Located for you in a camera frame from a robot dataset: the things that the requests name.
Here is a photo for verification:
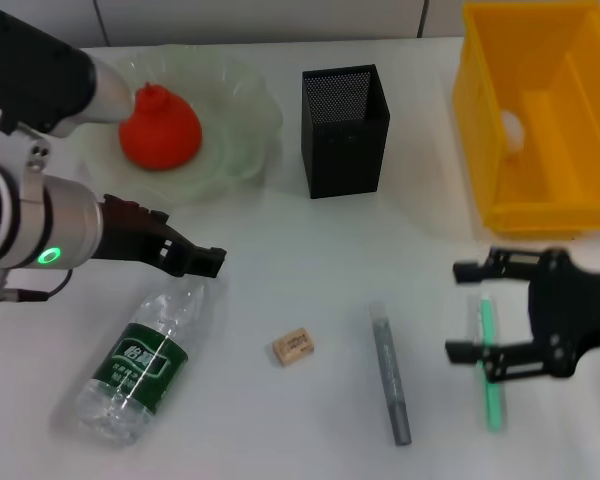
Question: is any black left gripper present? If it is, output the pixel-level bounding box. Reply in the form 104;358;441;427
97;193;229;278

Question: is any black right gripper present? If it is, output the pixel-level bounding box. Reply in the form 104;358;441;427
444;247;600;385

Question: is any grey marker pen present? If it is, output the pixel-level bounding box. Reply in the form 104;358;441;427
368;302;412;447

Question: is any green pen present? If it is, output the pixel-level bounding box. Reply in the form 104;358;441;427
467;293;509;434

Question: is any tan cork eraser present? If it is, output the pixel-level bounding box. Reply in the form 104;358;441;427
271;325;315;369

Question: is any clear plastic water bottle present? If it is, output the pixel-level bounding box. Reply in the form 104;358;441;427
74;277;216;446

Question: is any orange toy fruit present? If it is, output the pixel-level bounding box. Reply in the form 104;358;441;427
118;84;204;173

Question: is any white paper ball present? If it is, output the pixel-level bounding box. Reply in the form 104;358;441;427
499;110;526;154

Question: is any pale green glass fruit plate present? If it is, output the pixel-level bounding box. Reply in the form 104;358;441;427
69;43;285;205

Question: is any black mesh pen holder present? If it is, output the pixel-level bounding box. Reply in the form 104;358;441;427
301;63;392;200

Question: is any yellow plastic bin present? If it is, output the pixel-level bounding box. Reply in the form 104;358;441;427
452;0;600;240

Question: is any left arm cable with connector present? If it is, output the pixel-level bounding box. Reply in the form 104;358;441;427
0;268;76;312

